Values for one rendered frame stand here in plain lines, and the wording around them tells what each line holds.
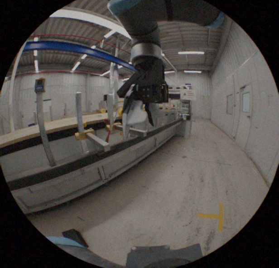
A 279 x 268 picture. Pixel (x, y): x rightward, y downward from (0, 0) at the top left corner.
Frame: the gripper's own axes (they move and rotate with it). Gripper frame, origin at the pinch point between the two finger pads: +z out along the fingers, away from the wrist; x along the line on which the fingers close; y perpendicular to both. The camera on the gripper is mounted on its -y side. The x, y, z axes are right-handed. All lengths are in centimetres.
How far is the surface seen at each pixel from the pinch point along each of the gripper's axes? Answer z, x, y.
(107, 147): 9.8, -1.4, -16.1
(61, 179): 38, -29, -49
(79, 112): -5.5, -2.4, -43.2
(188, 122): 38, 273, 5
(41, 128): 0, -29, -46
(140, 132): 8.5, 21.8, -13.9
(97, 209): 94, -16, -45
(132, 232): 94, -13, 0
